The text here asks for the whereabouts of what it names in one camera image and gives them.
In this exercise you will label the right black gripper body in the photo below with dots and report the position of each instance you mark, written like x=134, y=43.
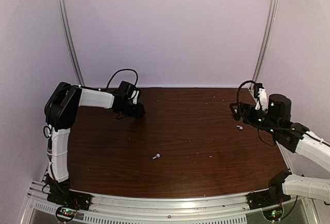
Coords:
x=250, y=119

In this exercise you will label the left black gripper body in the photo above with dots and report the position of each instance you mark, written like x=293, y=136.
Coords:
x=130, y=111

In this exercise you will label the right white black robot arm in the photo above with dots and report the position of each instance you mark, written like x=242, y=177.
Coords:
x=294, y=137

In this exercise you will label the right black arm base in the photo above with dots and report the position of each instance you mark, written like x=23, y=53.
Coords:
x=268, y=198

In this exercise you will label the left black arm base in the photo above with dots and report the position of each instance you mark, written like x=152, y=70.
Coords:
x=60, y=193

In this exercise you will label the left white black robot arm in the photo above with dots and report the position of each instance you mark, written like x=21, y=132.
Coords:
x=61, y=112

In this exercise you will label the right small circuit board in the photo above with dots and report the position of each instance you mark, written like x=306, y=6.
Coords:
x=273, y=214

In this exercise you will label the small circuit board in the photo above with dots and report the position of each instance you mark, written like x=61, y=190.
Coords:
x=64, y=213
x=273, y=214

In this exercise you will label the left small circuit board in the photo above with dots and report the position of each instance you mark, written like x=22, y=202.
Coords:
x=64, y=213

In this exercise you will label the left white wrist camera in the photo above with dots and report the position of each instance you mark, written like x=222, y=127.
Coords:
x=129, y=92

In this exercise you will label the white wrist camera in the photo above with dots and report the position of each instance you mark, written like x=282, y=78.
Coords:
x=129, y=92
x=260, y=95

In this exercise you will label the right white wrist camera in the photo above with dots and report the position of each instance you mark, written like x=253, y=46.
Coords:
x=260, y=95

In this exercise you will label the right aluminium frame post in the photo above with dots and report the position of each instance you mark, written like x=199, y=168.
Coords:
x=273, y=5

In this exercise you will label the aluminium frame post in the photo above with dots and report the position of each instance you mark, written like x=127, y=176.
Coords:
x=273, y=5
x=69, y=41

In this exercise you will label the front aluminium rail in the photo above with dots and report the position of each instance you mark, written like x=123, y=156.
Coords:
x=231, y=208

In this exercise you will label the left aluminium frame post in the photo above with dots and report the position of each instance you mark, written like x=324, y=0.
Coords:
x=69, y=41

